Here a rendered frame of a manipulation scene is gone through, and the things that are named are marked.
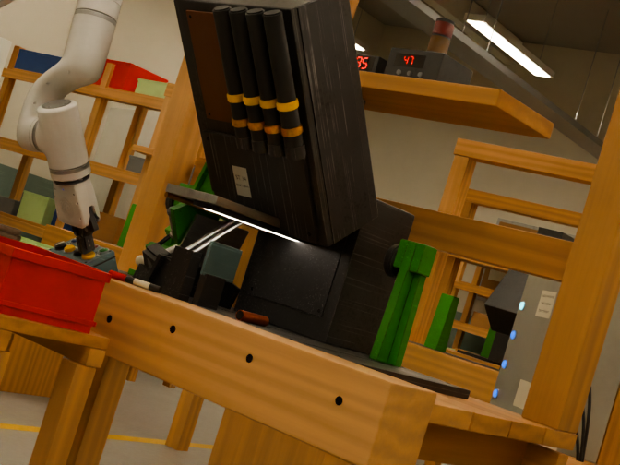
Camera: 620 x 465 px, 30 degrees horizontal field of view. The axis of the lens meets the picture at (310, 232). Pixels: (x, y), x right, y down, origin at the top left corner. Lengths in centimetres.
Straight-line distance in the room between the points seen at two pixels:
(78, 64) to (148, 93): 628
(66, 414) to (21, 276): 29
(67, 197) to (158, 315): 34
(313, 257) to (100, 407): 102
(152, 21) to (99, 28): 974
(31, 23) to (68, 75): 876
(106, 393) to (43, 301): 123
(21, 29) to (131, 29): 136
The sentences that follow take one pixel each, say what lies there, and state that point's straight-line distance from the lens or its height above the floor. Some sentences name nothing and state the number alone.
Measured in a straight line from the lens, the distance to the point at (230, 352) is 213.
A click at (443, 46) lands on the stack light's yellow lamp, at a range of 284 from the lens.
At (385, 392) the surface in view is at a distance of 190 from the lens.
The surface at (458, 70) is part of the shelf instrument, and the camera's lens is 272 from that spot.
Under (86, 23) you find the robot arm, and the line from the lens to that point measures 245.
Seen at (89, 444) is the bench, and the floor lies 39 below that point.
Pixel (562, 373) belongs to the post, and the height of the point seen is 99.
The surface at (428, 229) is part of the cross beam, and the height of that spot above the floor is 123.
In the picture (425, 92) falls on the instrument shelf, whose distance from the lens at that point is 262.
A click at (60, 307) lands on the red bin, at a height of 84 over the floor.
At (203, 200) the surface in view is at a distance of 235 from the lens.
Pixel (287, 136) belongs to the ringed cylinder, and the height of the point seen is 128.
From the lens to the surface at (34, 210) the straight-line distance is 926.
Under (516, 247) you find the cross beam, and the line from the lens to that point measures 263.
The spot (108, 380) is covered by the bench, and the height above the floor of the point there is 58.
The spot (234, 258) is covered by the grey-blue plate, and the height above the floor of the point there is 102.
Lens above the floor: 101
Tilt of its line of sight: 3 degrees up
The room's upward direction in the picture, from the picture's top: 17 degrees clockwise
